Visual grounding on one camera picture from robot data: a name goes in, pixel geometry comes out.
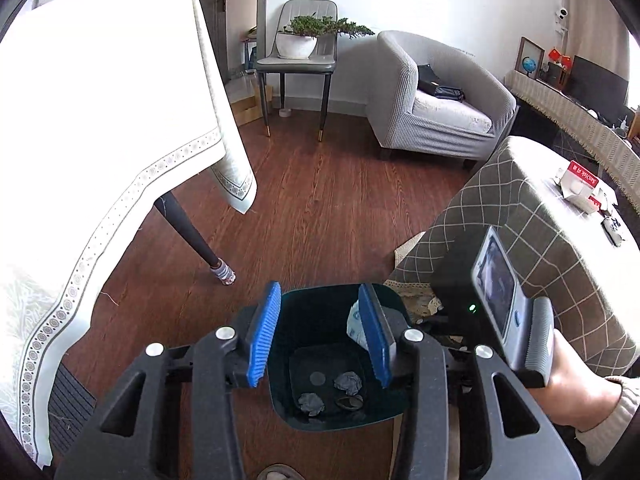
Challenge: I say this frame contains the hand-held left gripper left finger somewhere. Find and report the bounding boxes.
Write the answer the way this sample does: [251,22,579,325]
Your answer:
[55,281,282,480]

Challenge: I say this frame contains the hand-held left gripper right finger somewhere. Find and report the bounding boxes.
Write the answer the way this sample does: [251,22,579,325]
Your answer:
[357,282,583,480]

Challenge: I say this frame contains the blue and white plastic packet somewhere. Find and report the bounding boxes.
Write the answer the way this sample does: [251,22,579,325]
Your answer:
[347,300,373,351]

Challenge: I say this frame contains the dark teal plastic bin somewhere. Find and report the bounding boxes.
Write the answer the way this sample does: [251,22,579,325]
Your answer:
[267,285,416,433]

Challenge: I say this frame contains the red and white cardboard box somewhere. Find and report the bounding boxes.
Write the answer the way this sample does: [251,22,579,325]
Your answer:
[552,160,603,211]

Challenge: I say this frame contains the person's right forearm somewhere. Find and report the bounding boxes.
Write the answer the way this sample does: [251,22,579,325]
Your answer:
[527,330,640,466]

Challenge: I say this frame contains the dark table leg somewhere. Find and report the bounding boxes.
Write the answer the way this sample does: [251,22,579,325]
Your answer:
[152,192,237,288]

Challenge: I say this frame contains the black handbag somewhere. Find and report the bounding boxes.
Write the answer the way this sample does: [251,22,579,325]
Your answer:
[416,63,466,101]

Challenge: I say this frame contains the dark ribbed floor mat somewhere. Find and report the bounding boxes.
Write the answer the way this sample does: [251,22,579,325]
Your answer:
[50,365,98,456]

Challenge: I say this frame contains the grey armchair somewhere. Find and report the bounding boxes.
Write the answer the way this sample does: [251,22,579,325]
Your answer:
[367,30,517,161]

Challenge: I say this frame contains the black monitor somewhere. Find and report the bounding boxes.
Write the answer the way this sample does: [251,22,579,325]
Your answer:
[567,55,630,121]

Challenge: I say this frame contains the flat cardboard box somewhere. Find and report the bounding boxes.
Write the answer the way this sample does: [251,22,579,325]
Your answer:
[225,77,275,126]

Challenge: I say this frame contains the framed picture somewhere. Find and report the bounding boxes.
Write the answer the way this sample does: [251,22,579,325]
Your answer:
[515,36,546,81]

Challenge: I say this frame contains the grey dining chair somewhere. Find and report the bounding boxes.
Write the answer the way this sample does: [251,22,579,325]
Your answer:
[255,0,338,142]

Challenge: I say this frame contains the white patterned tablecloth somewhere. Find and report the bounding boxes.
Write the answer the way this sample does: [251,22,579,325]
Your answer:
[0,0,258,466]

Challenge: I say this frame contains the potted plant in white pot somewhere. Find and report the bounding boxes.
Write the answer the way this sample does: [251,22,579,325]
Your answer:
[276,14,376,60]

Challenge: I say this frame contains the grey door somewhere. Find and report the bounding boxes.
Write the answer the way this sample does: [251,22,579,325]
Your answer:
[192,0,231,73]

